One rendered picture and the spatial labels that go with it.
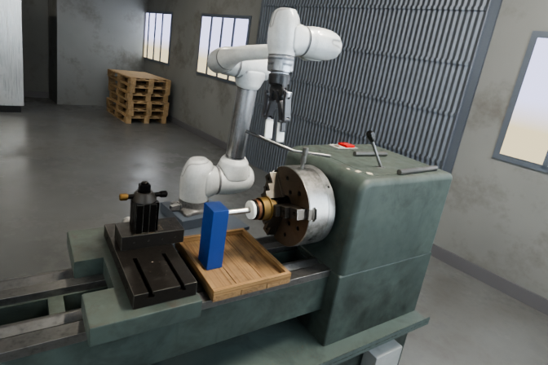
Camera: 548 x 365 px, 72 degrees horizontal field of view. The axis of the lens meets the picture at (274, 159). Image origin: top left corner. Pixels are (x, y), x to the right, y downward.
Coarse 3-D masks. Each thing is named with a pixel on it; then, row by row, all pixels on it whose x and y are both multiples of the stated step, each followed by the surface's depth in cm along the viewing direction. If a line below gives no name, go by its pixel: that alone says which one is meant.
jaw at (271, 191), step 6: (270, 174) 146; (276, 174) 148; (270, 180) 147; (276, 180) 147; (264, 186) 146; (270, 186) 144; (276, 186) 146; (264, 192) 143; (270, 192) 143; (276, 192) 145; (282, 192) 146; (270, 198) 142; (276, 198) 145; (282, 198) 149
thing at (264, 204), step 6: (258, 198) 140; (264, 198) 139; (258, 204) 136; (264, 204) 137; (270, 204) 138; (258, 210) 135; (264, 210) 136; (270, 210) 138; (258, 216) 136; (264, 216) 137; (270, 216) 139
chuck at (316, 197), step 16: (288, 176) 143; (304, 176) 139; (288, 192) 144; (304, 192) 135; (320, 192) 137; (320, 208) 136; (288, 224) 144; (304, 224) 136; (320, 224) 137; (288, 240) 144; (304, 240) 139
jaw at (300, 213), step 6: (276, 204) 139; (282, 204) 140; (288, 204) 140; (294, 204) 141; (276, 210) 137; (282, 210) 137; (288, 210) 136; (294, 210) 134; (300, 210) 133; (306, 210) 135; (312, 210) 135; (276, 216) 137; (282, 216) 137; (288, 216) 136; (294, 216) 134; (300, 216) 134; (306, 216) 135; (312, 216) 135
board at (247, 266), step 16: (192, 240) 148; (240, 240) 154; (256, 240) 152; (192, 256) 134; (224, 256) 141; (240, 256) 143; (256, 256) 145; (272, 256) 143; (192, 272) 131; (208, 272) 130; (224, 272) 131; (240, 272) 132; (256, 272) 134; (272, 272) 136; (288, 272) 134; (208, 288) 120; (224, 288) 119; (240, 288) 122; (256, 288) 126
